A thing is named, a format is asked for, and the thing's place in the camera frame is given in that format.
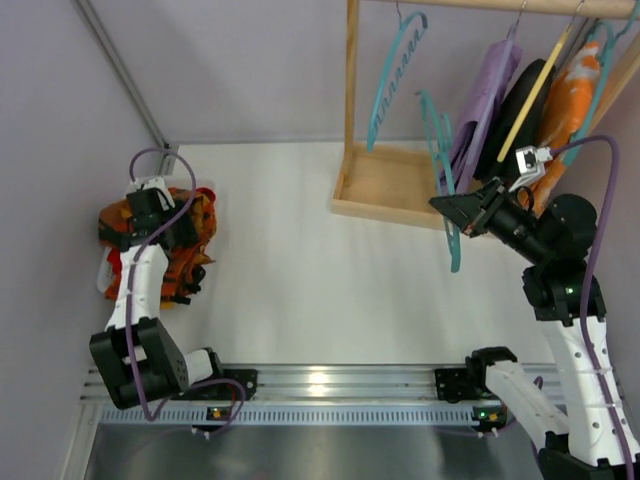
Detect purple cable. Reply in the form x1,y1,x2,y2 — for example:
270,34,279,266
529,134,636,479
122,148,246,436

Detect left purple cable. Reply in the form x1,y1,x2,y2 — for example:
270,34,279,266
122,148,246,436

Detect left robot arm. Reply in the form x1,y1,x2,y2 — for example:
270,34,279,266
89,178,222,410

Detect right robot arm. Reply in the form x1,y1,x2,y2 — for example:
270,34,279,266
429,179,639,479

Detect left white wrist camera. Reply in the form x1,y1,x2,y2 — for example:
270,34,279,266
125,176,175,211

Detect wooden clothes rack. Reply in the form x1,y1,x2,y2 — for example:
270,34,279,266
331,1,639,229

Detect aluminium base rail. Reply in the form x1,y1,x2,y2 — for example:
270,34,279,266
79,362,626,441

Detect wooden hanger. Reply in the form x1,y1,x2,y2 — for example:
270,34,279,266
496,1,584,164

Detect empty teal hanger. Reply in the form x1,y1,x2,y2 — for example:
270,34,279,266
366,9,429,152

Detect white plastic basket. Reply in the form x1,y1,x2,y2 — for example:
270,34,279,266
94,172,219,296

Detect purple garment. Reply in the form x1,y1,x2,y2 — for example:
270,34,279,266
449,39,522,193

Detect orange camouflage trousers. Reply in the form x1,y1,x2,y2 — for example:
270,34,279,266
98,187,217,309

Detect orange white garment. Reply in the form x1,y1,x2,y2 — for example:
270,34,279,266
529,41,601,216

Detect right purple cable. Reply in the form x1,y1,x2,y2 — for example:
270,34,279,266
529,134,636,479

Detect teal hanger with trousers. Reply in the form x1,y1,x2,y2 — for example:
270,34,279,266
416,90,461,273

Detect purple hanger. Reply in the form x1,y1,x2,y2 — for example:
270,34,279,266
466,1,527,166

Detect black garment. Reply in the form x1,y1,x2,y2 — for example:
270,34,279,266
472,58,559,184

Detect far right teal hanger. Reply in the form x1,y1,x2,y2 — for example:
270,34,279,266
552,13,639,143

